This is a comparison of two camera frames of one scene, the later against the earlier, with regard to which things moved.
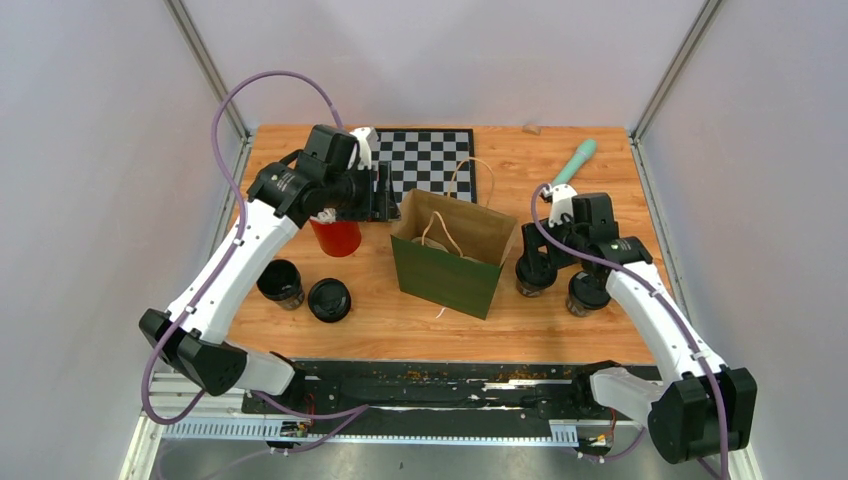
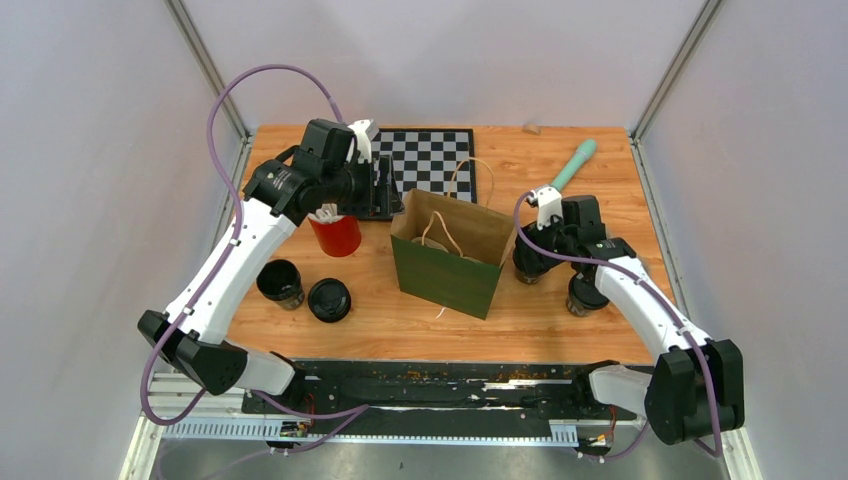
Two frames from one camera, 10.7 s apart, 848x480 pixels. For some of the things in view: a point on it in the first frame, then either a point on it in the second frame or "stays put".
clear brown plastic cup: x=576 y=308 stays put
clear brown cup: x=530 y=292 → x=531 y=272
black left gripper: x=381 y=205 stays put
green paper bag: x=450 y=251 stays put
